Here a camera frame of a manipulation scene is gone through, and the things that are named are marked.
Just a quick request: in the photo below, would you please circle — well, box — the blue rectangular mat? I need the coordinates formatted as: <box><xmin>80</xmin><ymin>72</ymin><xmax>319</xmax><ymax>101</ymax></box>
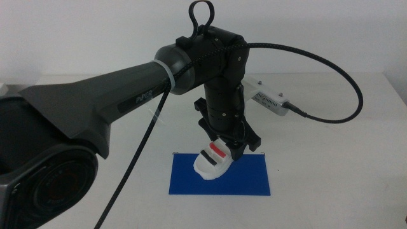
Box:
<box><xmin>168</xmin><ymin>153</ymin><xmax>272</xmax><ymax>196</ymax></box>

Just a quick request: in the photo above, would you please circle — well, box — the white zip tie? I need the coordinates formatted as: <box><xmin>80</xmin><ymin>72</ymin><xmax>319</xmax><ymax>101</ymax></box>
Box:
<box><xmin>151</xmin><ymin>59</ymin><xmax>176</xmax><ymax>94</ymax></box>

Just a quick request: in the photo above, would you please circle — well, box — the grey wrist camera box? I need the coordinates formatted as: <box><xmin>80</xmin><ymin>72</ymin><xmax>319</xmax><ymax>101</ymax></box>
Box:
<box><xmin>251</xmin><ymin>90</ymin><xmax>293</xmax><ymax>117</ymax></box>

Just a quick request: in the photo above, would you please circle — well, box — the white toy shoe with stripes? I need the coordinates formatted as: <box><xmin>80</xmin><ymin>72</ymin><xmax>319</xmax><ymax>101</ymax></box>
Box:
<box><xmin>193</xmin><ymin>137</ymin><xmax>235</xmax><ymax>181</ymax></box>

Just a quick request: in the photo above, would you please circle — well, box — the black smooth looped cable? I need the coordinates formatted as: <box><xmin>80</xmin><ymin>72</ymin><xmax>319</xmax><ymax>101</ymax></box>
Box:
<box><xmin>188</xmin><ymin>0</ymin><xmax>216</xmax><ymax>41</ymax></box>

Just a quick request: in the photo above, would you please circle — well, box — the black braided cable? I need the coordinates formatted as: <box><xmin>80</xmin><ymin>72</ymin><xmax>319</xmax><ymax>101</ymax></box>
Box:
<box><xmin>93</xmin><ymin>42</ymin><xmax>364</xmax><ymax>229</ymax></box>

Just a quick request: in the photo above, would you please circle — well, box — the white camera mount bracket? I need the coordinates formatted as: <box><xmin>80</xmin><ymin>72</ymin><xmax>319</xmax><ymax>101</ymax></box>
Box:
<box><xmin>240</xmin><ymin>74</ymin><xmax>266</xmax><ymax>100</ymax></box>

